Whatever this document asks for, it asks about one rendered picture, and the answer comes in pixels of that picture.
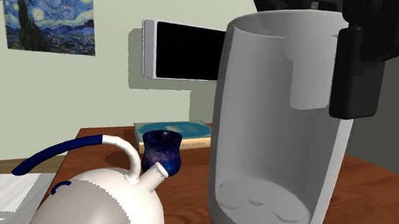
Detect dark blue galaxy cup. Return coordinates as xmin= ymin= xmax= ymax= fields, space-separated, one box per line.
xmin=140 ymin=128 xmax=184 ymax=179

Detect blue and cream book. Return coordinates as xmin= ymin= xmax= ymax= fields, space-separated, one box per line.
xmin=131 ymin=115 xmax=214 ymax=160

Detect grey coffee machine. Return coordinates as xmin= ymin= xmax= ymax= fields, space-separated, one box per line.
xmin=204 ymin=3 xmax=363 ymax=224

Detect white kettle with blue handle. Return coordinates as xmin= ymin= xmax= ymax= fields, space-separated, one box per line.
xmin=8 ymin=128 xmax=174 ymax=224

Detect blue starry night painting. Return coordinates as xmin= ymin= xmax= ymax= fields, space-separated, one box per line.
xmin=0 ymin=0 xmax=100 ymax=57

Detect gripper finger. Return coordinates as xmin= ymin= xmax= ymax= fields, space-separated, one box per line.
xmin=328 ymin=0 xmax=399 ymax=124

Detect wall television with white frame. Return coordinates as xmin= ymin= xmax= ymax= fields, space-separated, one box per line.
xmin=138 ymin=18 xmax=228 ymax=85

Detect brown wooden table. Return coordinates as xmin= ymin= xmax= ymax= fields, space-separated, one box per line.
xmin=38 ymin=111 xmax=399 ymax=224

